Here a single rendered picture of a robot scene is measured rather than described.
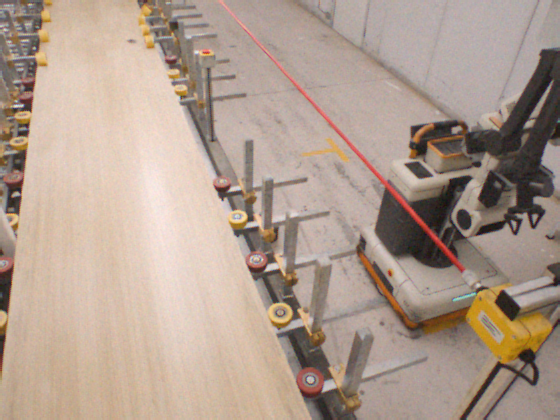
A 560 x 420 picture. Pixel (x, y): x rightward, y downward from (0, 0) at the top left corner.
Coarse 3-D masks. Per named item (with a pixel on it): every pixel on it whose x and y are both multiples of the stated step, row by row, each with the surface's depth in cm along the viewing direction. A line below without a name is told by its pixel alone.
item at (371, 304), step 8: (352, 304) 159; (360, 304) 159; (368, 304) 159; (376, 304) 160; (384, 304) 161; (328, 312) 156; (336, 312) 156; (344, 312) 156; (352, 312) 157; (360, 312) 159; (296, 320) 153; (328, 320) 155; (336, 320) 157; (288, 328) 150; (296, 328) 151; (280, 336) 150
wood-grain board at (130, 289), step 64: (64, 0) 399; (128, 0) 405; (64, 64) 290; (128, 64) 294; (64, 128) 228; (128, 128) 230; (64, 192) 188; (128, 192) 190; (192, 192) 191; (64, 256) 160; (128, 256) 161; (192, 256) 162; (64, 320) 139; (128, 320) 140; (192, 320) 141; (256, 320) 142; (0, 384) 122; (64, 384) 123; (128, 384) 124; (192, 384) 125; (256, 384) 125
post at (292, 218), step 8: (288, 216) 147; (296, 216) 147; (288, 224) 149; (296, 224) 149; (288, 232) 150; (296, 232) 152; (288, 240) 153; (296, 240) 154; (288, 248) 155; (288, 256) 158; (288, 264) 161; (288, 272) 164; (288, 288) 170
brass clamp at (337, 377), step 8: (328, 368) 137; (344, 368) 136; (328, 376) 138; (336, 376) 134; (336, 384) 132; (336, 392) 134; (344, 400) 129; (352, 400) 129; (360, 400) 130; (344, 408) 129; (352, 408) 129
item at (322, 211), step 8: (320, 208) 195; (328, 208) 195; (280, 216) 190; (304, 216) 191; (312, 216) 193; (320, 216) 194; (248, 224) 185; (256, 224) 185; (272, 224) 187; (280, 224) 189; (240, 232) 183; (248, 232) 185
